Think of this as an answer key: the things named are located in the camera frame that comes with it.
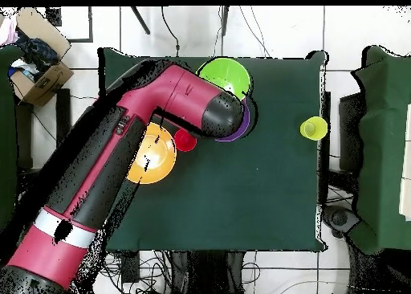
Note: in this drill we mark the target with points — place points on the large orange plastic bowl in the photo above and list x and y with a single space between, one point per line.
157 159

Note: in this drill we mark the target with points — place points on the purple plastic bowl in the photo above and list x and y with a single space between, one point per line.
245 120

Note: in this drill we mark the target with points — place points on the green plastic bowl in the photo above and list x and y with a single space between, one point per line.
228 74

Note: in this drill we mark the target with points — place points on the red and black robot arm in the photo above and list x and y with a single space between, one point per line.
179 94

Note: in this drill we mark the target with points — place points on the red plastic cup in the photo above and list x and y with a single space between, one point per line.
186 141

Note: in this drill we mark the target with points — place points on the dark green tablecloth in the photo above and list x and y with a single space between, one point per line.
224 194

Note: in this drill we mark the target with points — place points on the yellow plastic cup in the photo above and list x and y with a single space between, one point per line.
314 128

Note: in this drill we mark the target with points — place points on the black power brick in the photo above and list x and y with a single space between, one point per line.
130 268

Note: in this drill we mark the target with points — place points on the black tripod leg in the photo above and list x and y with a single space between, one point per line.
225 21
140 20

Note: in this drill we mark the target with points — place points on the black equipment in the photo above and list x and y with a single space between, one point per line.
338 218

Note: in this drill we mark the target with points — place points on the cardboard box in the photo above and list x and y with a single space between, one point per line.
48 88

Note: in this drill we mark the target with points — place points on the dark green cloth cover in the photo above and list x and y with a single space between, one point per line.
385 114
6 130

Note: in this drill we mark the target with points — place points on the dark blue clothing bundle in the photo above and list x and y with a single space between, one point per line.
38 53

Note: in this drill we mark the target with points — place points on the pale pink cloth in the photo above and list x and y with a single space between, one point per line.
8 32

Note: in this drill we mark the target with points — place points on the black metal frame stand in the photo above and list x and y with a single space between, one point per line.
63 130

